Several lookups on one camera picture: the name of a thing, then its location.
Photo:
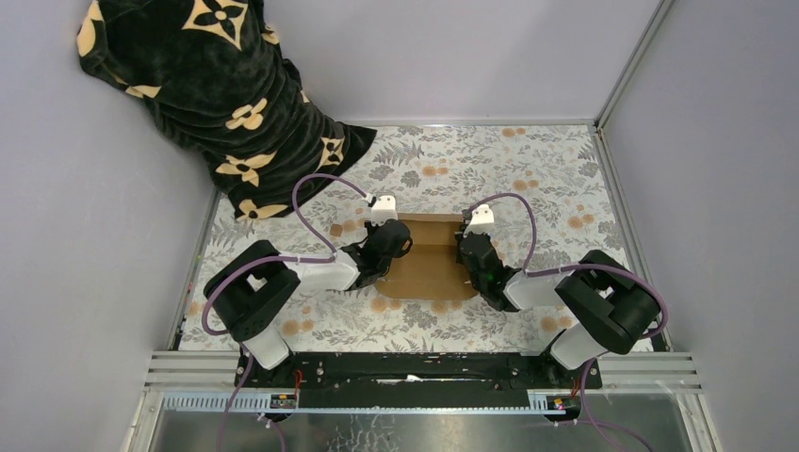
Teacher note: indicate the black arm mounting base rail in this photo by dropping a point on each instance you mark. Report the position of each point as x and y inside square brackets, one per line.
[416, 376]

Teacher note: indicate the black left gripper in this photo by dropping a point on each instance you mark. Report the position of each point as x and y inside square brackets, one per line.
[372, 222]

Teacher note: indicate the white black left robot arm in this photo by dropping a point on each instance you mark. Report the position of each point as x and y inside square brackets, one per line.
[248, 293]

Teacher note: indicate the black floral plush blanket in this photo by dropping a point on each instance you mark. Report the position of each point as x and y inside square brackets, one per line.
[215, 82]

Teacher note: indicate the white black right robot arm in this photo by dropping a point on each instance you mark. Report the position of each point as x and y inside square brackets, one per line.
[613, 308]

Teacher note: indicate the brown cardboard box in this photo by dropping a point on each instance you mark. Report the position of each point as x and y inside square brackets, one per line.
[429, 270]

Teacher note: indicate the white slotted cable duct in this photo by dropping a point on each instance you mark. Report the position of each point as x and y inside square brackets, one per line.
[525, 402]

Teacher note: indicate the aluminium frame post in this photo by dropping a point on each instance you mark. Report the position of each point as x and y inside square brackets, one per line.
[651, 30]

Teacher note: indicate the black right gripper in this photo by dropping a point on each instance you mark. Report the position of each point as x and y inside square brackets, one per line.
[467, 230]

